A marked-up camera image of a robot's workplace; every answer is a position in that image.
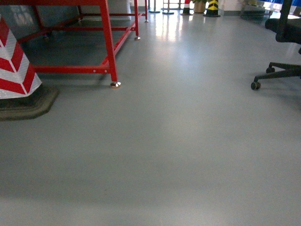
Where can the far red white cone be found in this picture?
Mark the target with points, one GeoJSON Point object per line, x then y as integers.
{"type": "Point", "coordinates": [186, 9]}

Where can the potted green plant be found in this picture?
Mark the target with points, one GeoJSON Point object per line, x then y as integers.
{"type": "Point", "coordinates": [199, 6]}

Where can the yellow black traffic cone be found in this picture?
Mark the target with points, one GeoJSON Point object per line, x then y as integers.
{"type": "Point", "coordinates": [212, 9]}

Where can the red white traffic cone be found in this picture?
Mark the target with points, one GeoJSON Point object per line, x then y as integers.
{"type": "Point", "coordinates": [22, 94]}

